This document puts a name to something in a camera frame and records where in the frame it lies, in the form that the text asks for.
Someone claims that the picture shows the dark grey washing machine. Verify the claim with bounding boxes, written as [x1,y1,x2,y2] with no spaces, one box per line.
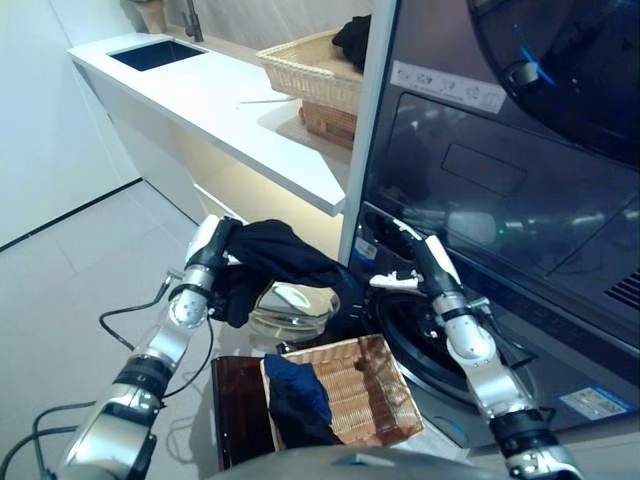
[344,199,640,449]

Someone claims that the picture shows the dark brown tray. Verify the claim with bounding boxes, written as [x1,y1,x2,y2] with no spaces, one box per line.
[210,354,281,471]

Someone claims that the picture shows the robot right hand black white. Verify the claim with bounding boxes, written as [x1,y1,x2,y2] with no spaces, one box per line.
[368,219,464,301]

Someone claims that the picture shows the blue barcode sticker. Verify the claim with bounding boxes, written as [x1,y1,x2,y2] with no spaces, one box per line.
[352,237,379,261]

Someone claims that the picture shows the black garment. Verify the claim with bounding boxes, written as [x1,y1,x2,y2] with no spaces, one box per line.
[207,218,366,329]

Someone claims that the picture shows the white pictogram sticker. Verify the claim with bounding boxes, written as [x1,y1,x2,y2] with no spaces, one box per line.
[390,60,506,112]

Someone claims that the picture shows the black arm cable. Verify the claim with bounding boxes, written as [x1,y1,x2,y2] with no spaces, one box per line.
[479,309,539,371]
[32,282,216,480]

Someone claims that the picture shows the round glass washing machine door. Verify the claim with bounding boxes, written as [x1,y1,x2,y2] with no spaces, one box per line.
[249,277,371,344]

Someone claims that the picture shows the robot grey torso and legs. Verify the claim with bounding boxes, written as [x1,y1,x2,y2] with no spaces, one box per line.
[209,444,481,480]

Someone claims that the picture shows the small brown wicker basket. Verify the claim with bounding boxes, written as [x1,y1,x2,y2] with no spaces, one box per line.
[298,99,359,150]

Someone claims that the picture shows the robot left hand black white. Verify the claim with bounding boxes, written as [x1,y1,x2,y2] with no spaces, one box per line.
[183,214,241,271]

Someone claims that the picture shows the black inset sink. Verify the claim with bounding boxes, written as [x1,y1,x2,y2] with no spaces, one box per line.
[106,39,210,73]

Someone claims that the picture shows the brown wicker laundry basket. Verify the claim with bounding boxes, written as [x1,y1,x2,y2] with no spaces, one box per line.
[259,333,426,451]

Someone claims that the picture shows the navy blue garment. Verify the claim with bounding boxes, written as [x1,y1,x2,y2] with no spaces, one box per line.
[263,353,346,449]

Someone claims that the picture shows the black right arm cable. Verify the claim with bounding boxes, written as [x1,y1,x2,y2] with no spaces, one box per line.
[479,309,539,371]

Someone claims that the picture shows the light wicker basket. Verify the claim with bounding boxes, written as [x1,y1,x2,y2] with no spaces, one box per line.
[255,28,369,114]

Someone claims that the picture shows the white counter cabinet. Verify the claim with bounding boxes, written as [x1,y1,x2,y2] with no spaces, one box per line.
[67,32,349,226]

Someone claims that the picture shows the blue white energy label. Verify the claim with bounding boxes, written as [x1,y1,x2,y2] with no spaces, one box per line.
[558,388,629,417]

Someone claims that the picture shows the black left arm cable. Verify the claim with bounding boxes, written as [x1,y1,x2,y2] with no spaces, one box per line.
[32,282,216,480]

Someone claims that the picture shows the dark tall faucet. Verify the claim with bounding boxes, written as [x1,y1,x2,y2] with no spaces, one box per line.
[179,0,205,44]

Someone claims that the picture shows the black cloth in light basket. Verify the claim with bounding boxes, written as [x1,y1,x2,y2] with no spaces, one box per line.
[331,14,374,74]

